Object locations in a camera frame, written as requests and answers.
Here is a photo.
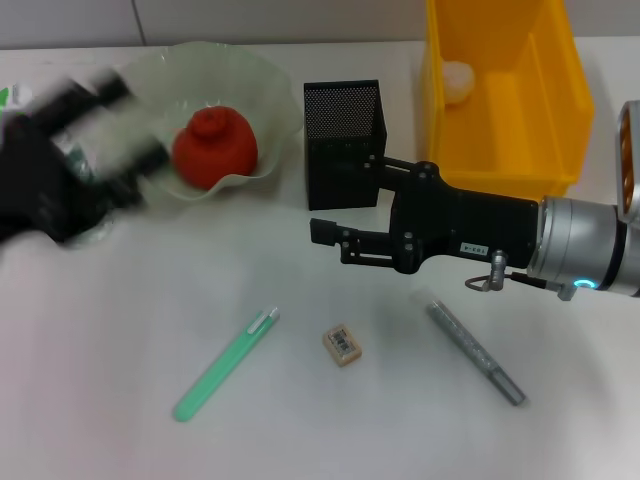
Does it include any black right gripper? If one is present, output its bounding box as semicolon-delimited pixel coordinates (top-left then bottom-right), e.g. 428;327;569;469
308;155;542;276

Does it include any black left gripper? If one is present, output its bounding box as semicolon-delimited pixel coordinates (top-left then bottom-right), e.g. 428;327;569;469
0;71;172;247

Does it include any clear water bottle green label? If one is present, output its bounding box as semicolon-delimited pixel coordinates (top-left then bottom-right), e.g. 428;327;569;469
0;79;157;251

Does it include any red-orange fruit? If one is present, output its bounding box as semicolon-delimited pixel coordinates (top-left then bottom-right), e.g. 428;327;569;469
171;105;261;191

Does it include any white paper ball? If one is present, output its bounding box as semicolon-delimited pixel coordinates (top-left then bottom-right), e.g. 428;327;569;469
441;60;476;106

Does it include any black mesh pen holder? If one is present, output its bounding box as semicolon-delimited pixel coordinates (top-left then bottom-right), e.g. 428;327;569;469
302;78;391;212

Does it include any pale green glass fruit plate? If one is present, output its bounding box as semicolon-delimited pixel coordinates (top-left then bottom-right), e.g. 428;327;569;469
94;41;296;204

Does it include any beige eraser with barcode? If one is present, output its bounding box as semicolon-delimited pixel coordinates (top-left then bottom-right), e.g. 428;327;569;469
321;323;364;370

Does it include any grey pen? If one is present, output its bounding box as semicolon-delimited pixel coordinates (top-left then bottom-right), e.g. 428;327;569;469
409;285;527;408

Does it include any mint green pen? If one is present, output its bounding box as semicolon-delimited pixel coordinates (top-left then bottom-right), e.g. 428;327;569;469
171;303;281;424

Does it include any yellow plastic bin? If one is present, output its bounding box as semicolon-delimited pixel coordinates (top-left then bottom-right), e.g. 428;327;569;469
419;0;598;199

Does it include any right gripper cable with plug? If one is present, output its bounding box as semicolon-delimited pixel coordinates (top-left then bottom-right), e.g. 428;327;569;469
463;248;577;302

